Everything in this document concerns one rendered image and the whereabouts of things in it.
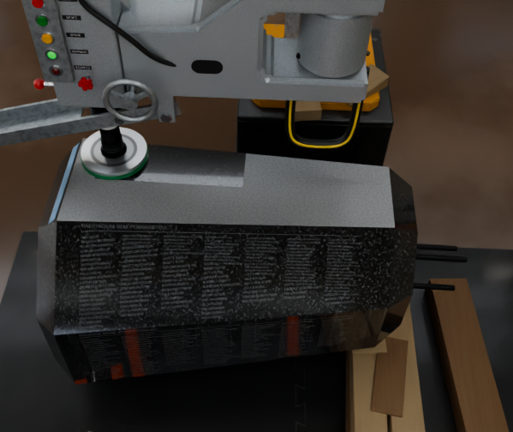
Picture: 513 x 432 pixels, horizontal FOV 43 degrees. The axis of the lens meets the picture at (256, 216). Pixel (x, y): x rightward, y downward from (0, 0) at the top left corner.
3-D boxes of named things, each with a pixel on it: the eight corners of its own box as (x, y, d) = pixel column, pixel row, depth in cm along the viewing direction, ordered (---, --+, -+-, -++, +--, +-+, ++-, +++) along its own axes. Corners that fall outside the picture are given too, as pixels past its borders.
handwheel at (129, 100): (164, 102, 187) (159, 59, 175) (159, 126, 180) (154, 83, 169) (111, 99, 187) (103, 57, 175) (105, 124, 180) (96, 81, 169)
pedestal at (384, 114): (235, 140, 344) (235, 18, 286) (360, 144, 344) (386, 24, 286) (229, 240, 302) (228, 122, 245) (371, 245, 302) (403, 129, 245)
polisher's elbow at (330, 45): (296, 35, 188) (301, -27, 173) (363, 39, 187) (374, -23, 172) (295, 78, 176) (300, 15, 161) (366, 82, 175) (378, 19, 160)
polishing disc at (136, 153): (97, 185, 204) (96, 183, 203) (70, 144, 215) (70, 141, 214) (158, 160, 211) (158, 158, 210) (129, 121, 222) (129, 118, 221)
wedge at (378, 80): (369, 73, 258) (371, 63, 255) (387, 87, 254) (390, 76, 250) (331, 93, 250) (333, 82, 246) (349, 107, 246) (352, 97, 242)
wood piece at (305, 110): (286, 86, 252) (287, 75, 248) (311, 85, 253) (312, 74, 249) (294, 121, 240) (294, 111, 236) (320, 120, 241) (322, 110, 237)
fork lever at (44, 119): (187, 80, 201) (181, 67, 198) (180, 123, 189) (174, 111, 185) (-12, 117, 216) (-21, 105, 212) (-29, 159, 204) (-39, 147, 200)
